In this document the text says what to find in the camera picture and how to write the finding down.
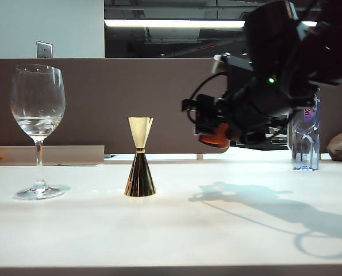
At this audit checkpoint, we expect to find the clear wine glass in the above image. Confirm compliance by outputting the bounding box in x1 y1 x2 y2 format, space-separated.
10 63 71 201

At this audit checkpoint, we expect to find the grey wall switch plate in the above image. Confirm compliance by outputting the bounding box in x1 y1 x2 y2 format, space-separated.
36 41 53 59

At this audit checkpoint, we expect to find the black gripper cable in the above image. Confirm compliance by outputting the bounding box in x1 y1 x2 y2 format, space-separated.
187 71 229 124

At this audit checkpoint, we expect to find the wide brown desk divider panel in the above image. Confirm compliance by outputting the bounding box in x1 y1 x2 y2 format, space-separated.
0 58 232 155

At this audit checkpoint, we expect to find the brown cloth bag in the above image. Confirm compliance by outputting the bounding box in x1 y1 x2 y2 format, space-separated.
326 133 342 165

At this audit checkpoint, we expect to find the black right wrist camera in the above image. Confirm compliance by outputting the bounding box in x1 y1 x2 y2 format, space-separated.
212 53 256 87

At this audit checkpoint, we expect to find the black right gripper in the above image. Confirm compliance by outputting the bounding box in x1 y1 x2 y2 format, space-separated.
181 83 292 144

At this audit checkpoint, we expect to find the clear plastic water bottle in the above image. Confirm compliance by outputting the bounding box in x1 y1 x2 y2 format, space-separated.
290 87 321 172

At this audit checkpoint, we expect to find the long ceiling light strip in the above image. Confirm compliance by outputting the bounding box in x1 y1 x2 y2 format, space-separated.
103 18 318 29

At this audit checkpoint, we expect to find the gold double jigger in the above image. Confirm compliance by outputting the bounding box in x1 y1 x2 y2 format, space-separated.
124 116 156 198

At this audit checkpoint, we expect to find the small amber measuring cup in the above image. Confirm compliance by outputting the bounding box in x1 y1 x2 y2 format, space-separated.
198 123 229 149

